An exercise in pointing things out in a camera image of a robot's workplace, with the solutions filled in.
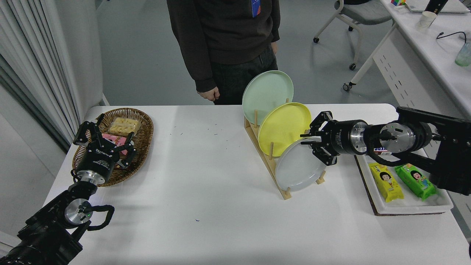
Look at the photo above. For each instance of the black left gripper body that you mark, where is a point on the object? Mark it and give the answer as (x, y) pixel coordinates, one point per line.
(97, 160)

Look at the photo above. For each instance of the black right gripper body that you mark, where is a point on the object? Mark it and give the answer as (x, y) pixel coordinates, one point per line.
(338, 138)

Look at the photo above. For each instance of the grey plate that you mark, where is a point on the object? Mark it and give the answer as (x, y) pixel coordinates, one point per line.
(294, 173)

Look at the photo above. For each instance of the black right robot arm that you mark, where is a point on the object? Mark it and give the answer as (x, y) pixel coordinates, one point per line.
(452, 158)

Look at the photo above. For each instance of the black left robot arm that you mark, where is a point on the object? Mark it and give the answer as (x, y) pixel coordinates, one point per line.
(48, 235)

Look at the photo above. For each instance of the yellow plate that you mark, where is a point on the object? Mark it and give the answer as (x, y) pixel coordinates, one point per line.
(283, 127)

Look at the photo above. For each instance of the wooden plate rack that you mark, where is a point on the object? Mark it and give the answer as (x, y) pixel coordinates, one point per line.
(286, 194)

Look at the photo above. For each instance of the pale green plate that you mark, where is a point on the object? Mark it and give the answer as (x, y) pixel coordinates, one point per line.
(265, 94)

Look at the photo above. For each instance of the person's left hand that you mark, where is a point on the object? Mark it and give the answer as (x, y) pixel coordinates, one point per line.
(274, 48)

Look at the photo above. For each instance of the person's right hand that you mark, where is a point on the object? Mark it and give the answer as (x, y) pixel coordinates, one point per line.
(209, 94)

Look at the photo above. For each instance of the pink snack pack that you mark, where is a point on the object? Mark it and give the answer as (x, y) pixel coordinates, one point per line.
(112, 140)

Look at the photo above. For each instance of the brown wicker basket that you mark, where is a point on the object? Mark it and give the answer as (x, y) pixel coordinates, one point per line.
(145, 136)

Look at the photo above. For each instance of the clear pack of biscuits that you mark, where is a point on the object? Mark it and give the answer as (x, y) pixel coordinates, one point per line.
(125, 126)

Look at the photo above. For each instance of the brown snickers bar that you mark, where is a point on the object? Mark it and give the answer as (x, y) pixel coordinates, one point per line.
(382, 150)

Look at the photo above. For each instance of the yellow snack pack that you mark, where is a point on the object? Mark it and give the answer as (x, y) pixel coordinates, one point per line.
(386, 182)

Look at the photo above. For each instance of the white lined tray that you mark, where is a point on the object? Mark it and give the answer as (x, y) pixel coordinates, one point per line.
(382, 206)

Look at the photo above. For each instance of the green snack pack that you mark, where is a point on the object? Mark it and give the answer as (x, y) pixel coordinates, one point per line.
(415, 182)

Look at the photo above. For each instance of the white curtain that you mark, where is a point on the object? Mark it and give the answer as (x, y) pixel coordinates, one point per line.
(29, 55)

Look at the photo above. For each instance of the grey office chair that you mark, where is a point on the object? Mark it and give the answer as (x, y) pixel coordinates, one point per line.
(364, 14)

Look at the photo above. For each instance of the white desk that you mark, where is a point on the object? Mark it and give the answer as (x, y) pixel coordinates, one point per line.
(434, 51)

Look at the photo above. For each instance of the blue id badge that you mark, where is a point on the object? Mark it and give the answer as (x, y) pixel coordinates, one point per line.
(256, 8)

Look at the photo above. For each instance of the person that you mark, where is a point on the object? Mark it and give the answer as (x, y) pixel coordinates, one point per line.
(224, 29)

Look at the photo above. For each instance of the colourful puzzle cube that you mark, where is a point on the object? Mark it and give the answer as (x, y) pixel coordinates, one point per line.
(398, 2)

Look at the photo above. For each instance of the white paper cup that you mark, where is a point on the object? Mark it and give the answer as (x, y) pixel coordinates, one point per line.
(427, 19)

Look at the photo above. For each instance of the translucent green cup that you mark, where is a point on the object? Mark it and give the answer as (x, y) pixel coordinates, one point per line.
(463, 55)

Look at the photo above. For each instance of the white laptop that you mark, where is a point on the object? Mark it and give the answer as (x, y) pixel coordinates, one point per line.
(456, 5)

